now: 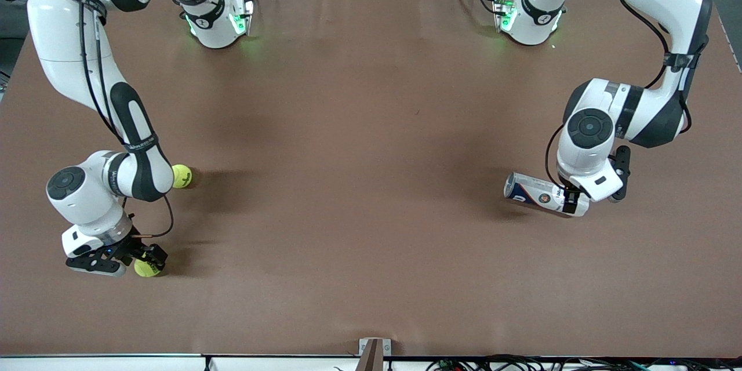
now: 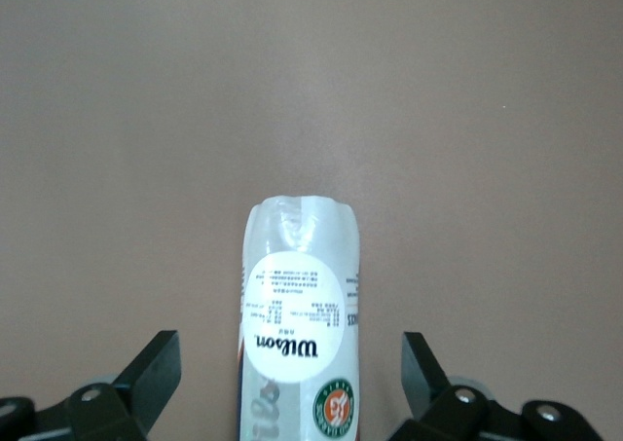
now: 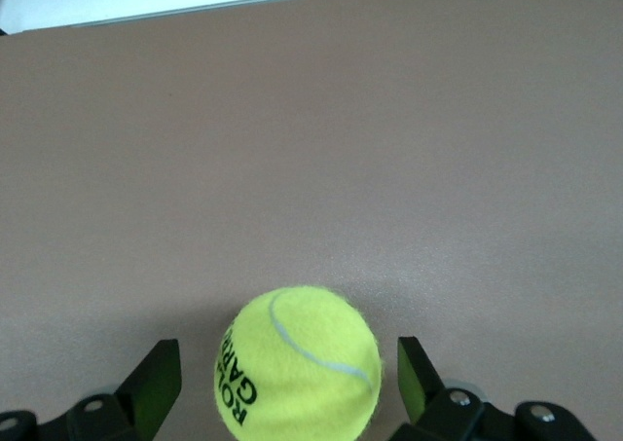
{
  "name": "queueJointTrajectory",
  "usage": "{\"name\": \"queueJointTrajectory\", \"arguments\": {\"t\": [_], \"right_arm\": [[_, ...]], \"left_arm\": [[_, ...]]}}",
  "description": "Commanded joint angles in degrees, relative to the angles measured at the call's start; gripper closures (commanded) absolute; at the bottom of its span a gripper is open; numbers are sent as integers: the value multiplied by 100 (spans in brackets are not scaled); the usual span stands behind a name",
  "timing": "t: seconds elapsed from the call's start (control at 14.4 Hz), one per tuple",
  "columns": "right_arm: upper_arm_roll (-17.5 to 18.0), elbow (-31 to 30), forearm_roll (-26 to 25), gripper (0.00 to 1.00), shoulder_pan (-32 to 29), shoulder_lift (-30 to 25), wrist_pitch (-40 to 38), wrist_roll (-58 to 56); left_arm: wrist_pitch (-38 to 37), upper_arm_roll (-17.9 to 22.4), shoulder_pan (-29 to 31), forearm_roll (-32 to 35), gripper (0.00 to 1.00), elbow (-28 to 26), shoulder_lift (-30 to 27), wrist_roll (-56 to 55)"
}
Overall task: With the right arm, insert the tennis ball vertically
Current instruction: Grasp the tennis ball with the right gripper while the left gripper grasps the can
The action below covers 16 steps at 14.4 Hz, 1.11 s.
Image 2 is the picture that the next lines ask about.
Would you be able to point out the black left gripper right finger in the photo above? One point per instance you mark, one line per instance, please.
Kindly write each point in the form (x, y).
(438, 402)

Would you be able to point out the brown table cover sheet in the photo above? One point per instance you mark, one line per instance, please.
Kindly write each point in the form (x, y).
(146, 120)

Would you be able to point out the clear plastic tennis ball can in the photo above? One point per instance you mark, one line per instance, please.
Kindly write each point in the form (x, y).
(292, 314)

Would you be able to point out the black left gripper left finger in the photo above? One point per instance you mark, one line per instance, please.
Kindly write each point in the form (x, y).
(141, 387)

